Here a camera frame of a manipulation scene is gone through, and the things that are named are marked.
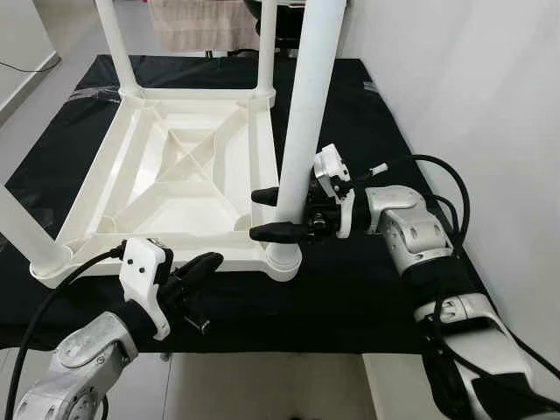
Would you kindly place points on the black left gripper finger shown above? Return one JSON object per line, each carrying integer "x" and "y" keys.
{"x": 203, "y": 264}

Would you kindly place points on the cream plastic table top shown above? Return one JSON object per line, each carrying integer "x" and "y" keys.
{"x": 188, "y": 166}

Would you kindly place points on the black tablecloth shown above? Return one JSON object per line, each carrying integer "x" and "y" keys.
{"x": 394, "y": 289}

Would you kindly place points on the clear tape strip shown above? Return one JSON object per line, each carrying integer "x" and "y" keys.
{"x": 94, "y": 93}
{"x": 370, "y": 87}

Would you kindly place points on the beige cloth covered side table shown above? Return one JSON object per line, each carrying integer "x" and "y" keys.
{"x": 201, "y": 24}

